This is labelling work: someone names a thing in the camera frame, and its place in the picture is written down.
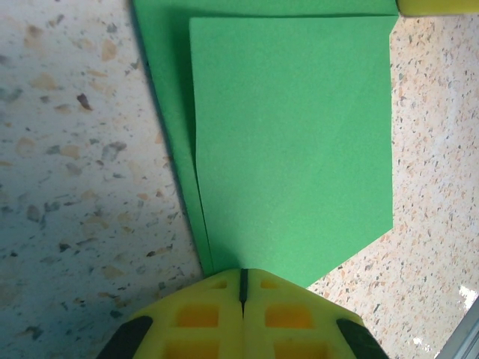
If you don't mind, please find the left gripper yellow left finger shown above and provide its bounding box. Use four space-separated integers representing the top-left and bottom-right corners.
97 268 245 359

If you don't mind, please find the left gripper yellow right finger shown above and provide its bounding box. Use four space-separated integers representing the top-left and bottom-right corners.
242 268 390 359

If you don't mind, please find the green paper sheet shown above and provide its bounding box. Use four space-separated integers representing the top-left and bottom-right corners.
129 0 400 291

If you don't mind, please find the aluminium cross rail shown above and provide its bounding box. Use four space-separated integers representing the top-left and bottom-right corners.
436 294 479 359

